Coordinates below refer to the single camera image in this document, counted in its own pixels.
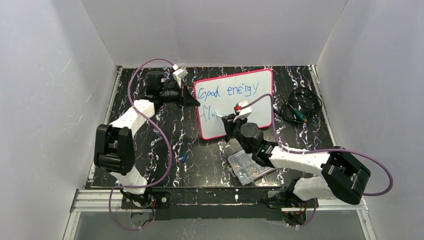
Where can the pink framed whiteboard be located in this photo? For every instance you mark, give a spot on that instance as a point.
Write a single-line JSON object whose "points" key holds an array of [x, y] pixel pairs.
{"points": [[221, 94]]}

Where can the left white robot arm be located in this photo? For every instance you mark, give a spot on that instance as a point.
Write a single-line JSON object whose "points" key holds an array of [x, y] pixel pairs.
{"points": [[114, 149]]}

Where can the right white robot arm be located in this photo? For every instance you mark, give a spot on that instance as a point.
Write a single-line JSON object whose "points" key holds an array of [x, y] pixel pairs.
{"points": [[336, 173]]}

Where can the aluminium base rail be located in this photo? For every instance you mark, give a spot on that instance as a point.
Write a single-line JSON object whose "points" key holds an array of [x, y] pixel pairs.
{"points": [[213, 214]]}

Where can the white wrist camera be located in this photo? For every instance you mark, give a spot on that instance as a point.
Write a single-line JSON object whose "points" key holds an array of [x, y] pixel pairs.
{"points": [[178, 74], [242, 110]]}

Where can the clear plastic parts organizer box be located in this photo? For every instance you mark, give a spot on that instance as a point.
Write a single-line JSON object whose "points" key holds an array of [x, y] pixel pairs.
{"points": [[245, 168]]}

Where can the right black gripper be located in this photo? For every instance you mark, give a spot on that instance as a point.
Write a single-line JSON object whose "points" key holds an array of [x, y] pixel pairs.
{"points": [[230, 125]]}

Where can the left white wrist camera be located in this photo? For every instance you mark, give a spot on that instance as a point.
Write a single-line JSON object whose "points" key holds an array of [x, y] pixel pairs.
{"points": [[178, 74]]}

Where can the coiled black cable green plug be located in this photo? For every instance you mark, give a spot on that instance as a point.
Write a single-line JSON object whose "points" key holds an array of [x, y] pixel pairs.
{"points": [[301, 106]]}

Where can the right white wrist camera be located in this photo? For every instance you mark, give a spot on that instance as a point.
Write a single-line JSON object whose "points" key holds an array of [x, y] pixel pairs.
{"points": [[242, 110]]}

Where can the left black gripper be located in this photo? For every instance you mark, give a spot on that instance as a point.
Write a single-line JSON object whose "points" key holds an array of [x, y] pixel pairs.
{"points": [[182, 96]]}

